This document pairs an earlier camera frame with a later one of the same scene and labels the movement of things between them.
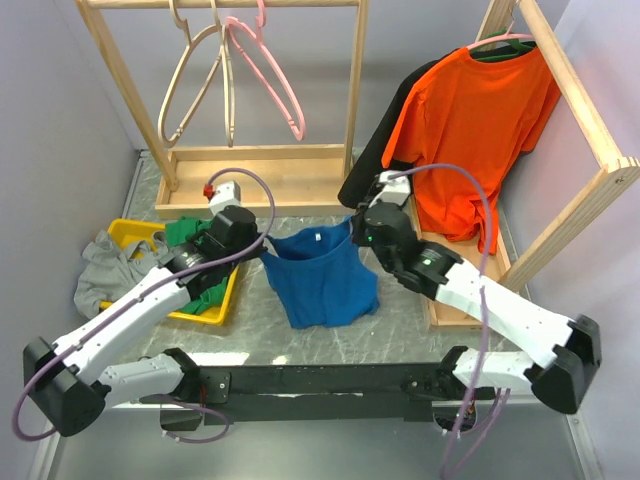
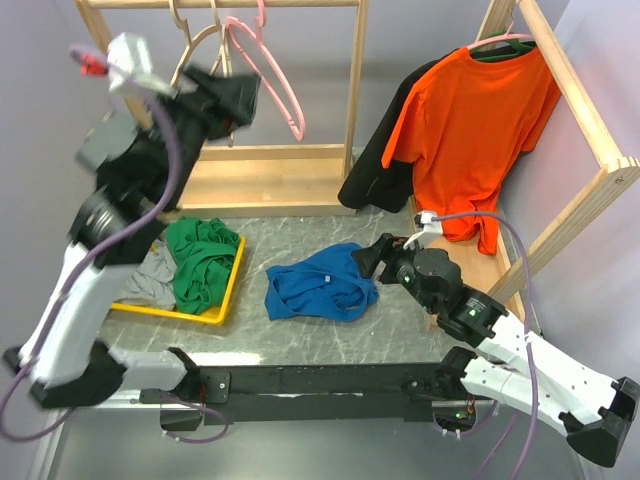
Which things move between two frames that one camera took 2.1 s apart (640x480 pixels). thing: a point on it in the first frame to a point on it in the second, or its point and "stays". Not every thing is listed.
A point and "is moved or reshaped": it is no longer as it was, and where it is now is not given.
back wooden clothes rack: (272, 178) stays
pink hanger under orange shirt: (507, 35) stays
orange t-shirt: (475, 115) stays
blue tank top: (321, 275) is moved or reshaped
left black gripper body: (244, 256) to (194, 125)
